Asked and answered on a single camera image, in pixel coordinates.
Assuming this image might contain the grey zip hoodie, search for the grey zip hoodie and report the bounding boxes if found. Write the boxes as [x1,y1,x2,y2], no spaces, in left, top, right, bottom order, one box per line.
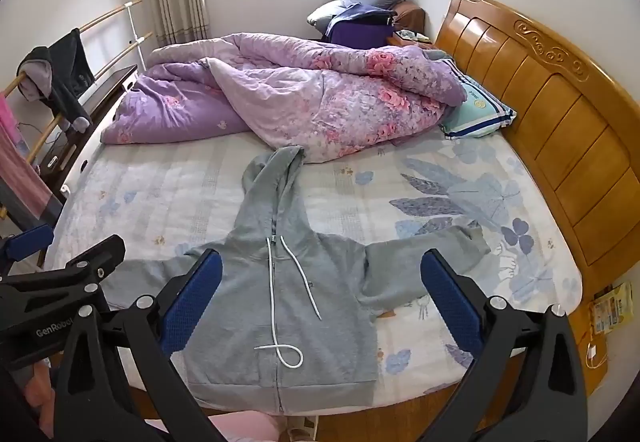
[102,145,493,418]

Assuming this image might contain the wooden clothes rack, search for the wooden clothes rack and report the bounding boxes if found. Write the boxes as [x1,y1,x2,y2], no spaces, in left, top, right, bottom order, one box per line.
[0,0,153,223]

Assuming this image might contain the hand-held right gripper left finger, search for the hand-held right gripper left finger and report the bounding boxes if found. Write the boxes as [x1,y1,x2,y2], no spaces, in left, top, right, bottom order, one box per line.
[52,249,226,442]

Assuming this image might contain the dark hooded jacket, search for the dark hooded jacket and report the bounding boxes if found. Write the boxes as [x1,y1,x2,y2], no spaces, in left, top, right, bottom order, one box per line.
[16,28,96,133]

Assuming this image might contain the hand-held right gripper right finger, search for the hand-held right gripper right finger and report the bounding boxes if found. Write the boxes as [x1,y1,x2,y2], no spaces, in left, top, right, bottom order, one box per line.
[420,249,588,442]

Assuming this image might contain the white charger cable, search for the white charger cable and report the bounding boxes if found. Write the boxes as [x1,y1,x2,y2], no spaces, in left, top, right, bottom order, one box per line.
[585,342,608,370]

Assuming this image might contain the yellow packet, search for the yellow packet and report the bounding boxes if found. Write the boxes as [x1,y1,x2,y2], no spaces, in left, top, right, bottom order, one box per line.
[589,282,633,335]

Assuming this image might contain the teal striped pillow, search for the teal striped pillow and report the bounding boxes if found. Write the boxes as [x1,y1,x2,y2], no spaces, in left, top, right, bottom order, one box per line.
[440,49,518,141]

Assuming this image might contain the brown cushion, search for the brown cushion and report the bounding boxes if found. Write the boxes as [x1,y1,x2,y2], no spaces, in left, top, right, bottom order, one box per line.
[392,0,426,33]

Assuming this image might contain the pink towel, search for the pink towel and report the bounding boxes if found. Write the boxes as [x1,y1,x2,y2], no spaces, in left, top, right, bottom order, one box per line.
[0,92,63,227]

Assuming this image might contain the bed with floral sheet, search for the bed with floral sheet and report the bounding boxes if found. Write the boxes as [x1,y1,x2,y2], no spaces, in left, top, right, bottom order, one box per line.
[42,122,586,418]

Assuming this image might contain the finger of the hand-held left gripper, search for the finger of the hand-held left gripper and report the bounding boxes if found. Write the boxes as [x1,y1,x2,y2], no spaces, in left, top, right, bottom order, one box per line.
[0,234,126,317]
[0,224,55,273]

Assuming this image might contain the person's pink trousers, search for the person's pink trousers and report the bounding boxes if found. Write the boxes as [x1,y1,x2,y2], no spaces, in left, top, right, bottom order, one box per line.
[205,409,281,442]

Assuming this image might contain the purple cloth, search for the purple cloth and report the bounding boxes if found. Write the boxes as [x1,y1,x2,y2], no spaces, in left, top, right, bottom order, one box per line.
[320,4,398,47]

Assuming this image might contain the purple floral quilt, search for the purple floral quilt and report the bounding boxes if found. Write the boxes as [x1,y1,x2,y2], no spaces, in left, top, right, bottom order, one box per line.
[100,32,468,165]

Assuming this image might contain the dark wooden desk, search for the dark wooden desk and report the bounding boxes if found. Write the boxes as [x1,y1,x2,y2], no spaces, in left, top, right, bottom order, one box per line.
[37,64,138,193]

